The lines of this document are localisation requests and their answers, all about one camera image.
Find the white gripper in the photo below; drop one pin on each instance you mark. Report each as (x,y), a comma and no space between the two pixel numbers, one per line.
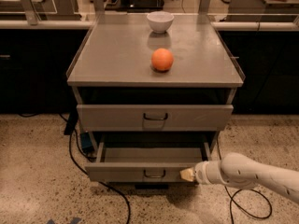
(200,173)

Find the grey metal drawer cabinet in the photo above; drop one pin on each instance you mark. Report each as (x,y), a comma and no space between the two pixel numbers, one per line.
(114,65)

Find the blue power adapter box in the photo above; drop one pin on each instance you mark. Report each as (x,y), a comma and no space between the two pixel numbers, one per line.
(86,143)

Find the white ceramic bowl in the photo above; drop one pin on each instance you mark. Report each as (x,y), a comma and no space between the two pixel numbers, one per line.
(160,21)

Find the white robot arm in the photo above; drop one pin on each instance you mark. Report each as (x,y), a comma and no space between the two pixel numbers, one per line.
(238,171)

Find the grey drawer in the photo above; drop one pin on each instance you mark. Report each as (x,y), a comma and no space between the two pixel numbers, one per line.
(146,164)
(145,118)

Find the grey top drawer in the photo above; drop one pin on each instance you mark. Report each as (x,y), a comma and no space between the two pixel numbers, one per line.
(145,118)

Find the orange fruit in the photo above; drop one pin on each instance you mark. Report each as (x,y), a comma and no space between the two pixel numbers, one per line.
(162,59)

